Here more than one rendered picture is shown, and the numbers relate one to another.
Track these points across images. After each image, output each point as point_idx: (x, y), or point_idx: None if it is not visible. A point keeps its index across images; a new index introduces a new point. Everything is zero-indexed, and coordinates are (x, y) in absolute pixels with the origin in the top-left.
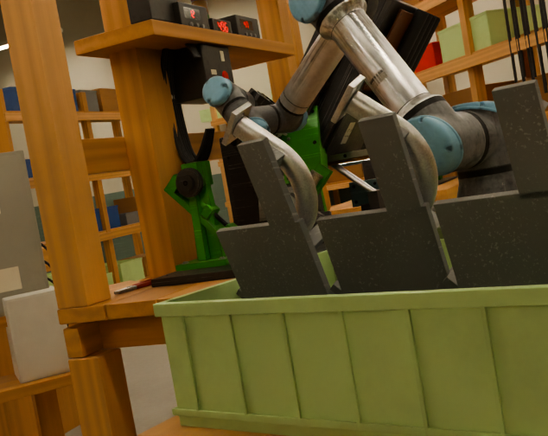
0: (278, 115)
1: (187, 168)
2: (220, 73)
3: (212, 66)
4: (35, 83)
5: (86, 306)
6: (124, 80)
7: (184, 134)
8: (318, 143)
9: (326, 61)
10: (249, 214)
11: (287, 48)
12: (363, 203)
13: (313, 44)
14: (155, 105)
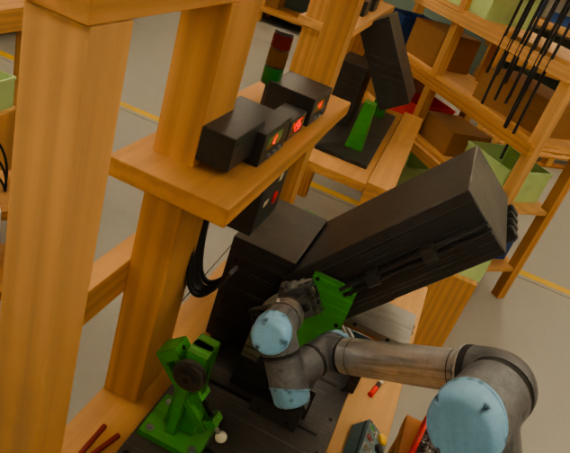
0: (325, 371)
1: (194, 366)
2: (271, 197)
3: (267, 197)
4: (33, 323)
5: None
6: (157, 208)
7: (200, 249)
8: (339, 329)
9: (414, 385)
10: (230, 316)
11: (343, 113)
12: None
13: (411, 358)
14: (182, 241)
